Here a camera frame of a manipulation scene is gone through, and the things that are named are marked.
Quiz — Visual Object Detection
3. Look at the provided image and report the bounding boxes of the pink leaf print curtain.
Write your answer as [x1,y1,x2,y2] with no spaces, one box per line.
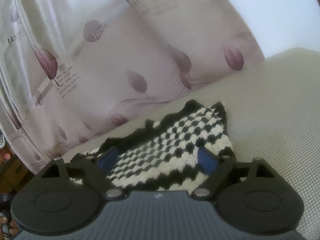
[1,0,264,173]

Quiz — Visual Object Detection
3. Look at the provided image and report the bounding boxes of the black white striped knit garment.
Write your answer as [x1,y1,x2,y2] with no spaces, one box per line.
[71,100,236,193]

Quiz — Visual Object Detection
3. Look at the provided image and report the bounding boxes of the brown wooden cabinet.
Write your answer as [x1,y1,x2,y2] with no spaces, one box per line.
[0,156,29,193]

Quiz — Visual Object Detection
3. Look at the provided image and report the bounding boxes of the person's hand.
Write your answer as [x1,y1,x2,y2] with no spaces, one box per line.
[0,215,20,240]

